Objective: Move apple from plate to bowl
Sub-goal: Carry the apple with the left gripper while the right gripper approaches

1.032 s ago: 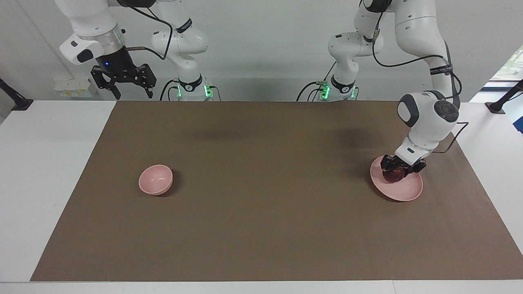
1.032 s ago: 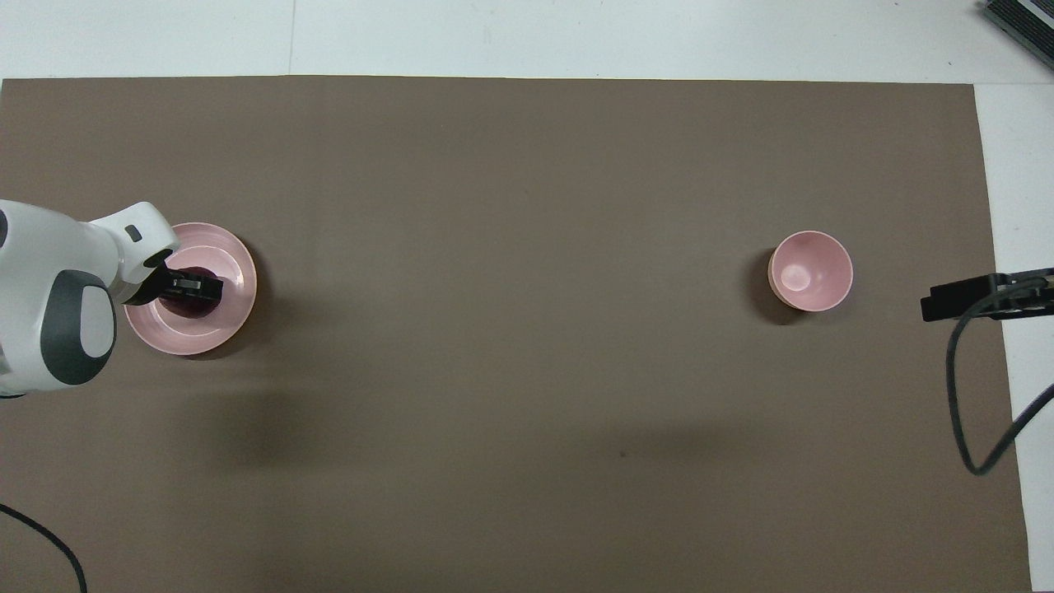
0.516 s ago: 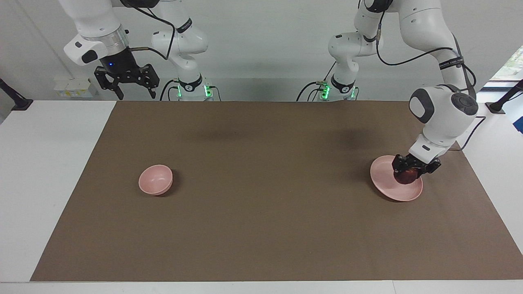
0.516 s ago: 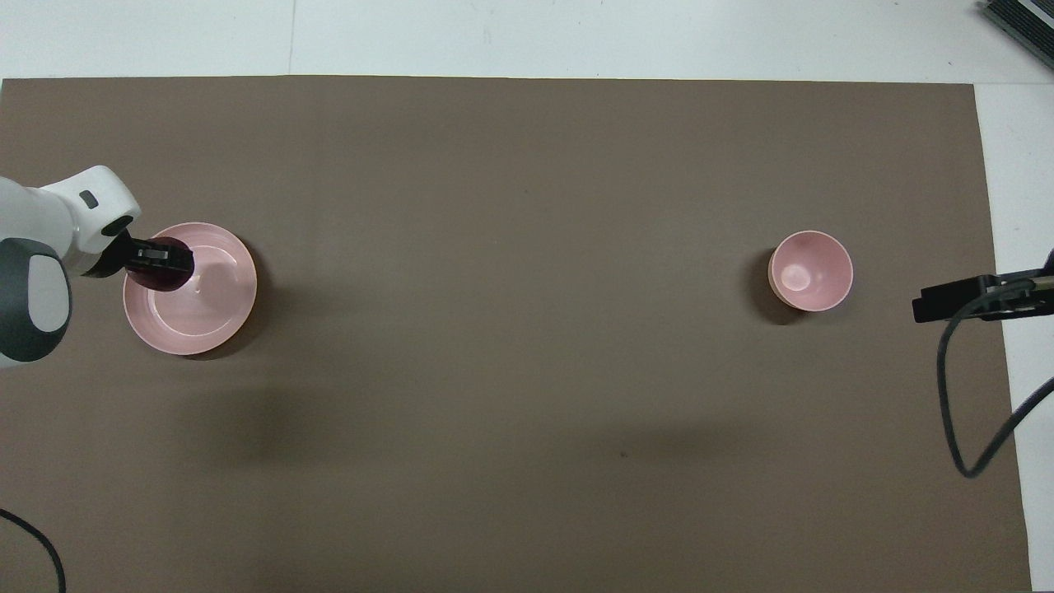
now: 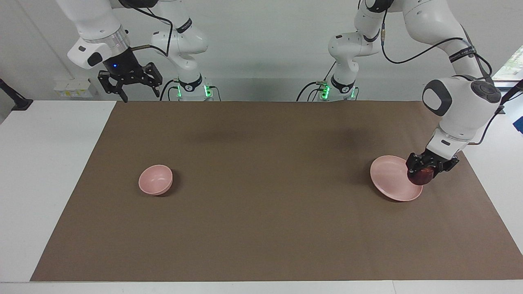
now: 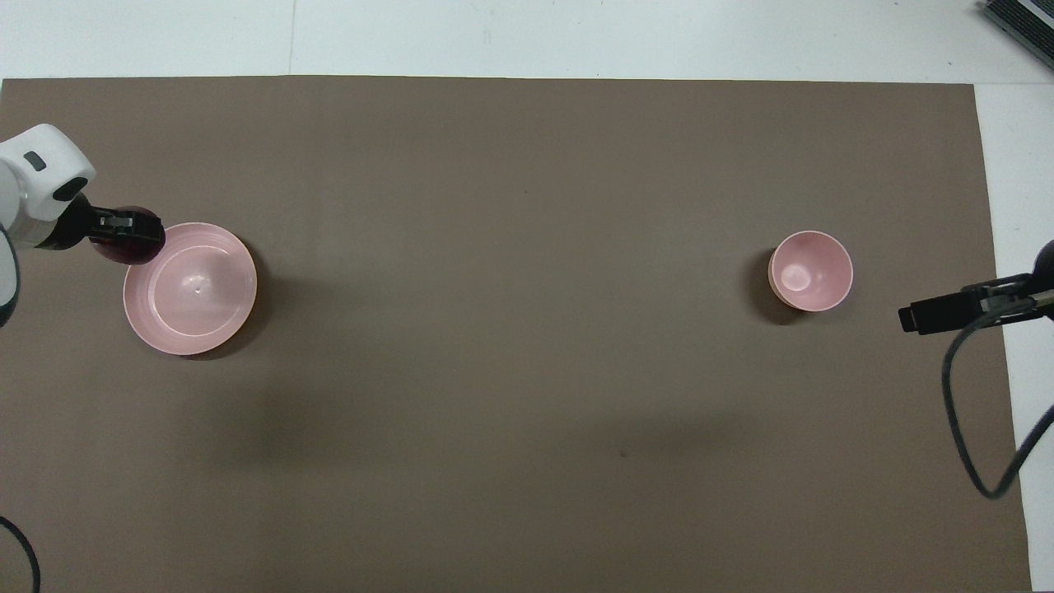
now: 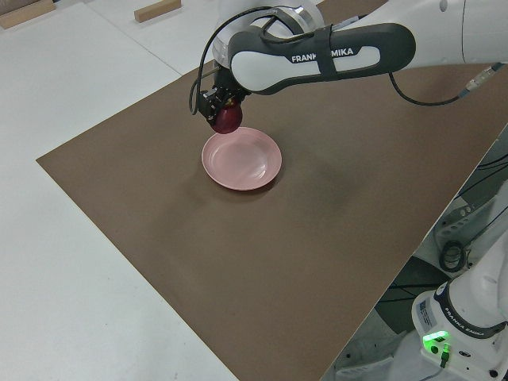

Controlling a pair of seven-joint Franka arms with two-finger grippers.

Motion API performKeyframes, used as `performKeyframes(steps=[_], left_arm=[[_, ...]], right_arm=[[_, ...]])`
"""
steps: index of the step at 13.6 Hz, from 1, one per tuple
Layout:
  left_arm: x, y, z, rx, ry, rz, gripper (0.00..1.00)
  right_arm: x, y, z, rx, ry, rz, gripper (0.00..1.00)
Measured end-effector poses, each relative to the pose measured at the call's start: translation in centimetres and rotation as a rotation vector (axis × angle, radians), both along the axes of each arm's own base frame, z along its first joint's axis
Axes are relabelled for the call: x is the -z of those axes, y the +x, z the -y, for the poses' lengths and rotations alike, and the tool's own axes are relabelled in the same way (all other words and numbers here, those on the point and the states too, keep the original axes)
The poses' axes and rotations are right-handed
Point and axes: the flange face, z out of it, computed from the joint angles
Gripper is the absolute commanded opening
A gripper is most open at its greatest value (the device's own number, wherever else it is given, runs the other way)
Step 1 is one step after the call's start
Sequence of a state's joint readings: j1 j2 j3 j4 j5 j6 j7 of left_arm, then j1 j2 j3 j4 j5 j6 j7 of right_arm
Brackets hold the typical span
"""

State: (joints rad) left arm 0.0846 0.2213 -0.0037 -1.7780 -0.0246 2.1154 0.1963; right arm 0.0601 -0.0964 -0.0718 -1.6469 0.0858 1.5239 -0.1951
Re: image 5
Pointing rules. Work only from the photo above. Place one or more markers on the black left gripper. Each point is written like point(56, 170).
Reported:
point(436, 159)

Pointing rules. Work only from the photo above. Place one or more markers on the brown table mat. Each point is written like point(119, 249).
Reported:
point(261, 212)

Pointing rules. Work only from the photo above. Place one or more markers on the black stand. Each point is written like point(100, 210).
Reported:
point(18, 102)
point(515, 90)

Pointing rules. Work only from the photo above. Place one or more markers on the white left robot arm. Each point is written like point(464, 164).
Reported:
point(461, 106)

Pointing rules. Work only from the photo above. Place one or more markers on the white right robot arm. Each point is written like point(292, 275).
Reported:
point(179, 45)

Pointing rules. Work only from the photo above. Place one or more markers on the window with greenery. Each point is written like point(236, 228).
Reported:
point(510, 67)

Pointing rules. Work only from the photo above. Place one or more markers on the white wall socket box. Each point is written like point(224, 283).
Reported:
point(75, 87)

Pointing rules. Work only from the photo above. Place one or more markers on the blue object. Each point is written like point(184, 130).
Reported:
point(519, 124)

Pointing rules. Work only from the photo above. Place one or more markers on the pink bowl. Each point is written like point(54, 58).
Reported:
point(155, 179)

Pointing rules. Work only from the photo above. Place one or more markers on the pink plate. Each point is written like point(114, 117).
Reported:
point(390, 177)

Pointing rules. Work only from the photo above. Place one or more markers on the dark red apple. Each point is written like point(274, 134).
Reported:
point(421, 177)

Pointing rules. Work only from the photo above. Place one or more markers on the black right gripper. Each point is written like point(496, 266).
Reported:
point(121, 65)

